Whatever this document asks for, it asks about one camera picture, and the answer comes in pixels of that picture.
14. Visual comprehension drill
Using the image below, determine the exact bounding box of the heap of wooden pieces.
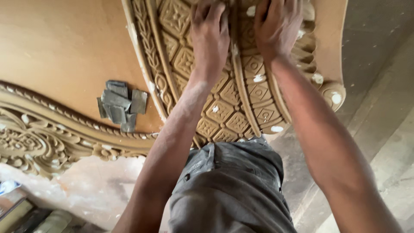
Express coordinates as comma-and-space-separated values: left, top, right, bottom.
0, 194, 75, 233

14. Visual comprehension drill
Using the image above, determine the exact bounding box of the pile of grey sandpaper pieces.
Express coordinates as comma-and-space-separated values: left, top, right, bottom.
96, 80, 149, 133

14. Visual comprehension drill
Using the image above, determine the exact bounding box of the person's grey clothing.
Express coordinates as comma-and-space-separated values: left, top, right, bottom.
168, 137, 299, 233

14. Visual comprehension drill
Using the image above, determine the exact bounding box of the carved brown wooden headboard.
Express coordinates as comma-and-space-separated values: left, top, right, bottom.
0, 0, 349, 180

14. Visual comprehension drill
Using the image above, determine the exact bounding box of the person's left hand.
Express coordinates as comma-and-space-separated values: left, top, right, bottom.
190, 1, 231, 79

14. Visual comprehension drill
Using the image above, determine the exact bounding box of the blue and white bag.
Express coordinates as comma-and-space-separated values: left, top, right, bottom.
0, 180, 22, 197

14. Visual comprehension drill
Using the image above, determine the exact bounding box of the person's right hand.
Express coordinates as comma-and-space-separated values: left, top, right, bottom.
254, 0, 304, 63

